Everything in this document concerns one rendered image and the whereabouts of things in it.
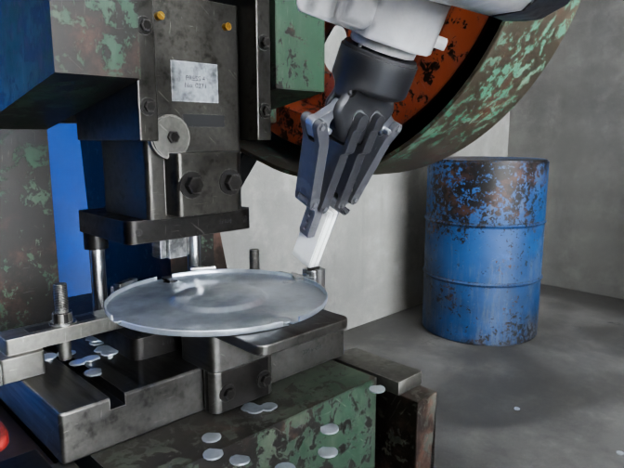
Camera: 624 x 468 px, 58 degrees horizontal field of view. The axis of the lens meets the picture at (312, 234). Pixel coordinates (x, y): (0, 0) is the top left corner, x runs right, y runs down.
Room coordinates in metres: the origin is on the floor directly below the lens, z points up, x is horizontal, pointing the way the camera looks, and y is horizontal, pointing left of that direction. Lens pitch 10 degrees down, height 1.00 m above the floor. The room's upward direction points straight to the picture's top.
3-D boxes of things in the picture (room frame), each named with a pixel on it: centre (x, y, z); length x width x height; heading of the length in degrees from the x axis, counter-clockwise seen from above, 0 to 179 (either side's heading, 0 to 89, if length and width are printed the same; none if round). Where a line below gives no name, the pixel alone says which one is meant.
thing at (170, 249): (0.82, 0.20, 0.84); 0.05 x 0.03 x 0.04; 134
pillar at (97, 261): (0.81, 0.31, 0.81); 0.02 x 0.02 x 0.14
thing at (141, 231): (0.83, 0.22, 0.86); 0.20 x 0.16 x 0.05; 134
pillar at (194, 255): (0.93, 0.20, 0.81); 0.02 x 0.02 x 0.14
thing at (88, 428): (0.82, 0.21, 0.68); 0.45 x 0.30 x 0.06; 134
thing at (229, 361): (0.70, 0.09, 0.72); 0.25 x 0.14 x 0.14; 44
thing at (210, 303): (0.73, 0.12, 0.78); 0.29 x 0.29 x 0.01
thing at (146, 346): (0.83, 0.22, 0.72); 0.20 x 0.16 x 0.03; 134
